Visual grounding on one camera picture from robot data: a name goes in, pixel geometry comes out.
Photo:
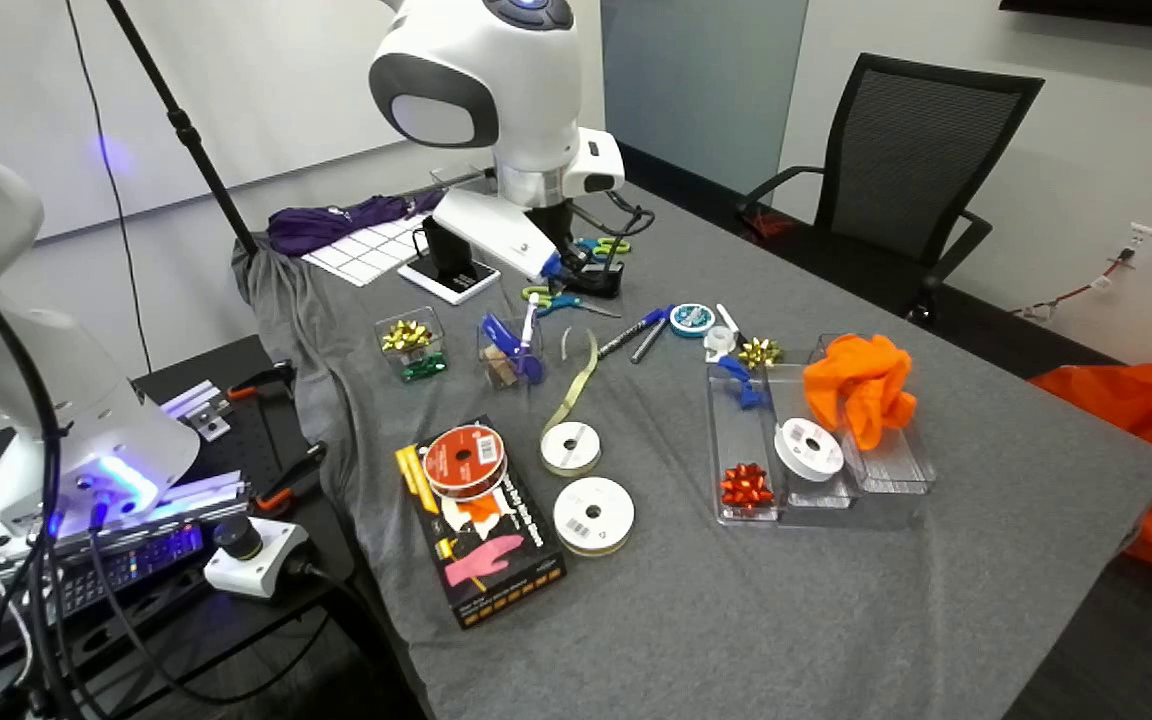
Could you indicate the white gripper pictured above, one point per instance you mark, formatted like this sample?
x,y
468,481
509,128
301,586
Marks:
x,y
503,228

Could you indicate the white yellow ribbon spool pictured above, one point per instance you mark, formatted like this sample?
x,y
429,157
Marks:
x,y
569,447

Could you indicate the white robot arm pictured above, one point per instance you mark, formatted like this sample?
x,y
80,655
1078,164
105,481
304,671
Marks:
x,y
127,106

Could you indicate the black tape dispenser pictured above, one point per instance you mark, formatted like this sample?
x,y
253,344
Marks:
x,y
595,271

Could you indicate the blue tape roll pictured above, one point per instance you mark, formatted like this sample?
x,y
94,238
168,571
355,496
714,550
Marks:
x,y
691,318

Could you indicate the black white box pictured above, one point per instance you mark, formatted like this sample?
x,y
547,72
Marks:
x,y
445,266

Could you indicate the white grid paper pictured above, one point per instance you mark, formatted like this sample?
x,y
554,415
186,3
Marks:
x,y
370,253

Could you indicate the brown cork piece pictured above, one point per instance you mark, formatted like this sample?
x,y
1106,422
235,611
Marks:
x,y
496,367

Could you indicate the gold gift bow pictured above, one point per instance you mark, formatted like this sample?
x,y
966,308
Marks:
x,y
411,336

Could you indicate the clear box with bows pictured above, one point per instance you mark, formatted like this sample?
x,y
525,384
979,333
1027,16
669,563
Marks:
x,y
419,367

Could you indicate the silver blue pen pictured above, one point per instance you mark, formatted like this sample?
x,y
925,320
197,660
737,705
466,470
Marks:
x,y
639,331
646,344

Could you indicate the purple cloth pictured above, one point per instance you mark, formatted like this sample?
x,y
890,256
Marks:
x,y
304,228

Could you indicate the orange ribbon spool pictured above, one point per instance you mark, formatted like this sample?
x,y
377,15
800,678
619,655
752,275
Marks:
x,y
466,461

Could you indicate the grey table cloth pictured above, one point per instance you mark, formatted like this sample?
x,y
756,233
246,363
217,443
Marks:
x,y
693,619

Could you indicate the small gold bow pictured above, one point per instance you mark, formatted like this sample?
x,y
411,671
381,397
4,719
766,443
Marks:
x,y
761,352

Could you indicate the white gold ribbon spool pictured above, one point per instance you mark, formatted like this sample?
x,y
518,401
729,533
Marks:
x,y
595,518

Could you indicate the blue ribbon piece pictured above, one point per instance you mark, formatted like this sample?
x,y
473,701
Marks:
x,y
746,391

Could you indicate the black orange craft package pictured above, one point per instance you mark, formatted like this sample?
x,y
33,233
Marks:
x,y
485,550

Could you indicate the clear divided organizer tray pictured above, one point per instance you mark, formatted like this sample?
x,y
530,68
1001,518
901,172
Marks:
x,y
772,461

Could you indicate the small red gift bow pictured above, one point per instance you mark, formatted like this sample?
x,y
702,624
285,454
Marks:
x,y
746,491

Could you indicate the white ribbon spool in tray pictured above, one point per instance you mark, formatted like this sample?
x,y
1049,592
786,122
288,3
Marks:
x,y
810,450

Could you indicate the orange ribbon bundle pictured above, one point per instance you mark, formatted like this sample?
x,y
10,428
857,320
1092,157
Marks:
x,y
863,391

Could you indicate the black office chair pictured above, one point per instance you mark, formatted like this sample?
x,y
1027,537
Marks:
x,y
884,209

